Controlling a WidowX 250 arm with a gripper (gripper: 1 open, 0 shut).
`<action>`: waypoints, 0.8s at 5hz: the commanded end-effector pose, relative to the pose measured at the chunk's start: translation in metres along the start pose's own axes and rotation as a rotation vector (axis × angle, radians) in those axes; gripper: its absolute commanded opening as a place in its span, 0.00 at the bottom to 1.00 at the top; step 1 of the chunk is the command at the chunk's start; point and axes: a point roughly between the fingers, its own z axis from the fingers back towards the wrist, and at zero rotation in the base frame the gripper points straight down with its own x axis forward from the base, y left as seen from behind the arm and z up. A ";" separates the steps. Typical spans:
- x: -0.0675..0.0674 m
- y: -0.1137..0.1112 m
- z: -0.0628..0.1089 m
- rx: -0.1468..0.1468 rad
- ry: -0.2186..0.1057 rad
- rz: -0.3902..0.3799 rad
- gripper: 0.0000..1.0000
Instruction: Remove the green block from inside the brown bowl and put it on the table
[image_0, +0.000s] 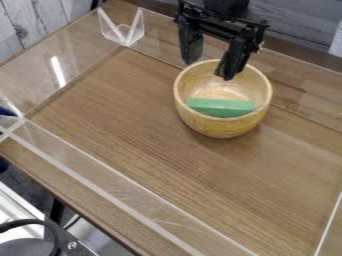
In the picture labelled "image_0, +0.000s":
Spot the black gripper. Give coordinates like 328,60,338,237
177,0,270,81

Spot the brown wooden bowl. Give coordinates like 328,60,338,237
173,59,272,138

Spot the green rectangular block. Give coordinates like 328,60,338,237
185,98,256,118

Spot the black table leg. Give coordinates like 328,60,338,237
49,199,65,225

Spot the clear acrylic corner bracket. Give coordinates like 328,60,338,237
97,8,144,47

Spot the clear acrylic barrier wall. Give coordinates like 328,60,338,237
0,1,342,256

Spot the black metal base plate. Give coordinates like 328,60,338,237
45,219,99,256

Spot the black cable loop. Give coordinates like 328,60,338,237
0,218,61,256

